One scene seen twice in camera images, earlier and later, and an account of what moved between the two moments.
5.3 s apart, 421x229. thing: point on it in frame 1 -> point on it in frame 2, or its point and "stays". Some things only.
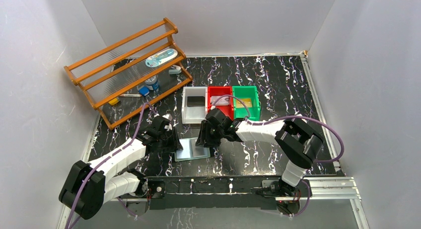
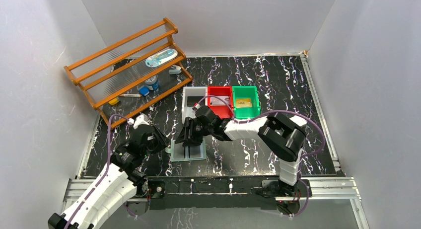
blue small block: x=144 y=91 stays
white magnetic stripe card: x=224 y=101 stays
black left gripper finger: x=172 y=143 -> x=165 y=140
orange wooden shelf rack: x=124 y=78 stays
